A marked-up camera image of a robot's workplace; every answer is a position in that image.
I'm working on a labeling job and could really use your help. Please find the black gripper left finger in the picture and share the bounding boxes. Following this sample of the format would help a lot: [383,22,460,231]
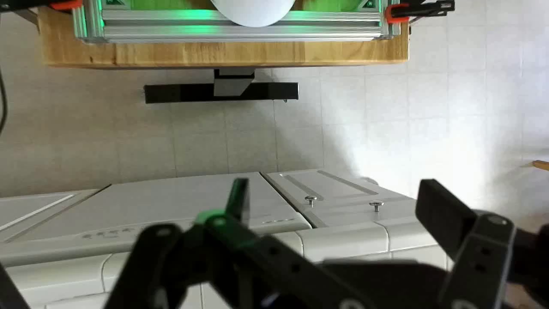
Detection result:
[104,177,368,309]

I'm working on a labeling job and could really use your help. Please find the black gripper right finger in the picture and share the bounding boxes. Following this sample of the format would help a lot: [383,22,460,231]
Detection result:
[416,177,519,309]

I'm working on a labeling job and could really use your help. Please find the white lower cabinets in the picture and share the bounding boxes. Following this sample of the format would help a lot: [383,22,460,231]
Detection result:
[0,168,455,309]

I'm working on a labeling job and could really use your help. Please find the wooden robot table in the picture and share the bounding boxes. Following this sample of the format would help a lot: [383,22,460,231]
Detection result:
[38,7,412,68]

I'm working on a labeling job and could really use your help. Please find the orange clamp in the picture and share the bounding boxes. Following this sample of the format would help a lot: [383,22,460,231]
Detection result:
[49,0,85,13]
[383,0,457,25]

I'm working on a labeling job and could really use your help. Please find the black stereo camera bar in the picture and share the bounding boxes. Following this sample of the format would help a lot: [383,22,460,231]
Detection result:
[143,80,301,104]

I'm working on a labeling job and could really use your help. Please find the aluminium rail frame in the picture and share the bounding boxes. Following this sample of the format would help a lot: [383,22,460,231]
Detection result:
[73,0,392,43]

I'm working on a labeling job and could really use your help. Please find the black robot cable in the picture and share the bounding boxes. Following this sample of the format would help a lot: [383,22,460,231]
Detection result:
[0,70,9,134]

